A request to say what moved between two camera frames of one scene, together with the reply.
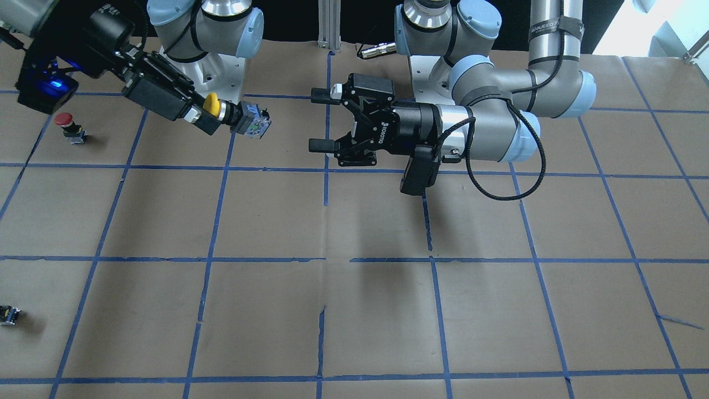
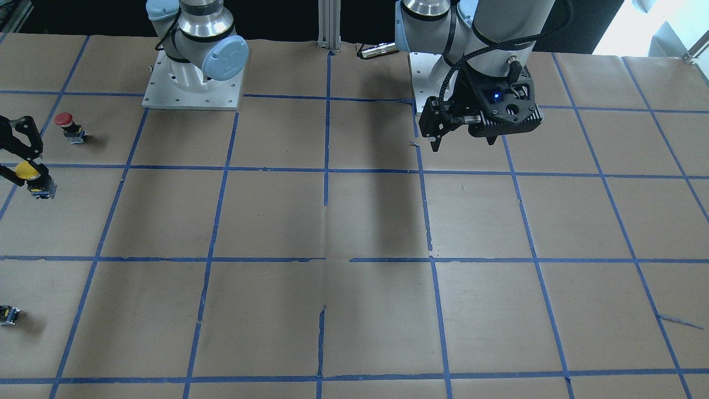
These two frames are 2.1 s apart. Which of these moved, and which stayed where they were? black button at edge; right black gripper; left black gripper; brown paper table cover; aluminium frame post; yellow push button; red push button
Moved: right black gripper; yellow push button; left black gripper
Stayed: brown paper table cover; aluminium frame post; black button at edge; red push button
